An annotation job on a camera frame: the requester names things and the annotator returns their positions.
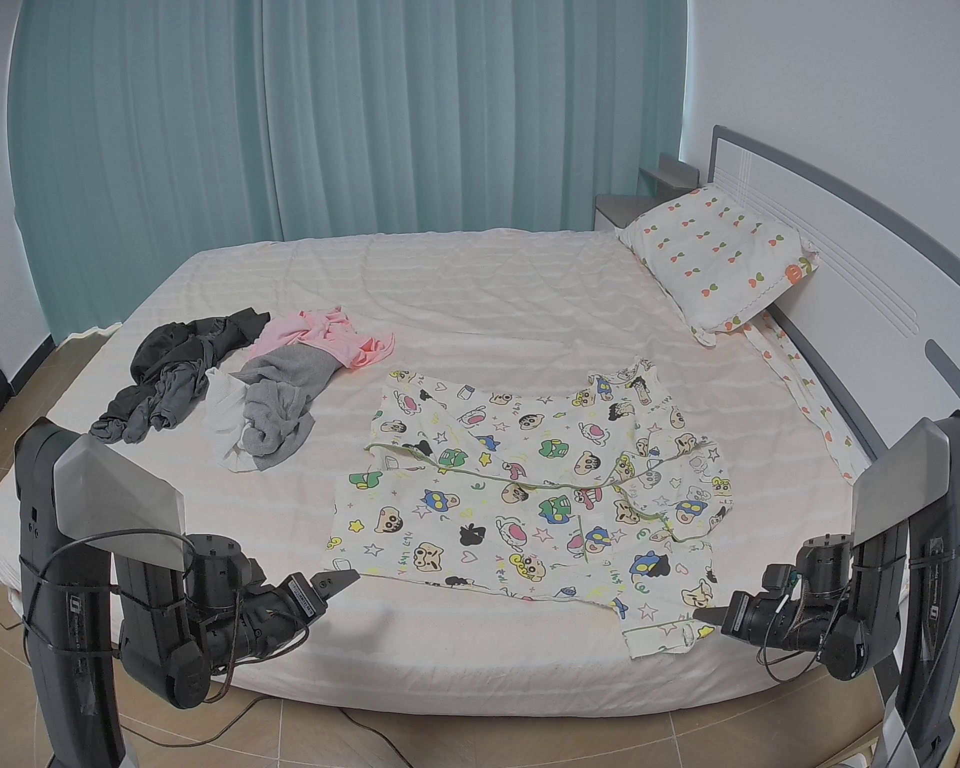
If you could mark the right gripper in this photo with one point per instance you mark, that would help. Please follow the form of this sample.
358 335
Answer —
757 619

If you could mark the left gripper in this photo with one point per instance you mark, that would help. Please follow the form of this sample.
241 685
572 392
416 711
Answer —
292 600

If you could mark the white printed pyjama top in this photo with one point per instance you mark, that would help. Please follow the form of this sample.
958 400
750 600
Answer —
487 495

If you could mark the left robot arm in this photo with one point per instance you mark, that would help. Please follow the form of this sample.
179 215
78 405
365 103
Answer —
67 637

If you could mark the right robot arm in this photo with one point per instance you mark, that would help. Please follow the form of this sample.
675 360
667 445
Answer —
930 637

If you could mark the white knitted garment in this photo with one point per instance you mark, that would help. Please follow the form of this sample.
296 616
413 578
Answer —
225 412

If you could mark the grey knitted garment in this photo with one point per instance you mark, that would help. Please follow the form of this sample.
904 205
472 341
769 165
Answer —
285 382

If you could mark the pink garment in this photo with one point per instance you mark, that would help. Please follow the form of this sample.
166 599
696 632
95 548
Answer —
330 337

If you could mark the dark grey garment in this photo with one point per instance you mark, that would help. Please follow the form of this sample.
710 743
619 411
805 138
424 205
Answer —
165 397

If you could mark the black garment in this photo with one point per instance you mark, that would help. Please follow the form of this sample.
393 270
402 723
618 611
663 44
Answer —
187 337

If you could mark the bed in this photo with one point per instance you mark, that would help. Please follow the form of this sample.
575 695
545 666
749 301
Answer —
487 300

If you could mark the white printed pillow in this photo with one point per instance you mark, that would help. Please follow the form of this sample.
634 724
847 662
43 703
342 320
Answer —
720 255

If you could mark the grey bedside table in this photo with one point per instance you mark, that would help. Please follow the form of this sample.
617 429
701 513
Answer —
622 210

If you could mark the blue-green curtain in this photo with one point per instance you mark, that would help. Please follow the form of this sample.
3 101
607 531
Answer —
450 112
150 150

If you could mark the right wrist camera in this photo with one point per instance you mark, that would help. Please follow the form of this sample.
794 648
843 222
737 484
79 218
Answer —
780 579

